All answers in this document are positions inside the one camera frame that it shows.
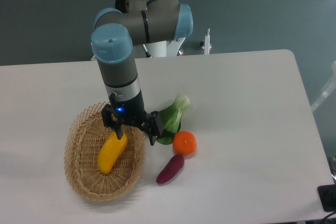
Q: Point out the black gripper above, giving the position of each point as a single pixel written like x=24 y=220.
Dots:
x=132 y=112

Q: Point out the yellow mango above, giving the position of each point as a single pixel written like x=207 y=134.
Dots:
x=110 y=152

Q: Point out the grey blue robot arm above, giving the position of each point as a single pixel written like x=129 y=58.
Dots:
x=160 y=20

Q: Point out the woven wicker basket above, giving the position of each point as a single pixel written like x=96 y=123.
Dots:
x=86 y=137

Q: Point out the green bok choy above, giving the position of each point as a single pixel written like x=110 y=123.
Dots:
x=171 y=119

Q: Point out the orange tangerine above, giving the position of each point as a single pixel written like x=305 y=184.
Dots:
x=184 y=143

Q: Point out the purple sweet potato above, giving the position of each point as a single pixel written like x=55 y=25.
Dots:
x=171 y=169

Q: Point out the white stand leg with caster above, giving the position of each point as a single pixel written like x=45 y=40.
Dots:
x=205 y=44

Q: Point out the black device at table edge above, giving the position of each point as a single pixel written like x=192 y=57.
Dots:
x=327 y=197

